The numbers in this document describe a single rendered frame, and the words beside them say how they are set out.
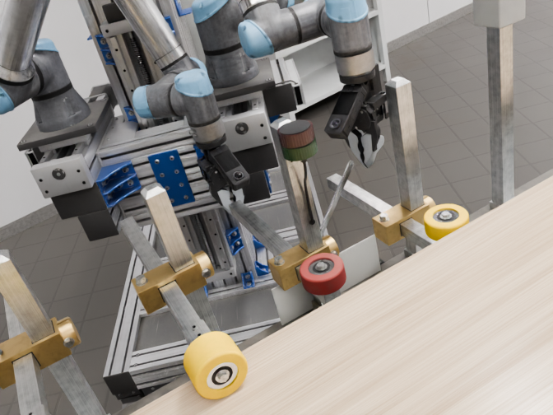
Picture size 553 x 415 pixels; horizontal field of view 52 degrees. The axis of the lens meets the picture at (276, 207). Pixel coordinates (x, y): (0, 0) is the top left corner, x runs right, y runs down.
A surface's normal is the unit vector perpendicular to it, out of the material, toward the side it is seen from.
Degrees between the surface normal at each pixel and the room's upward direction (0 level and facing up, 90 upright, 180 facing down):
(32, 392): 0
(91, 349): 0
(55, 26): 90
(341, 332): 0
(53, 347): 90
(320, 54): 90
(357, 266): 90
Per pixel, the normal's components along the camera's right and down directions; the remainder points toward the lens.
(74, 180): 0.08, 0.51
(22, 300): 0.46, 0.37
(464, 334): -0.22, -0.83
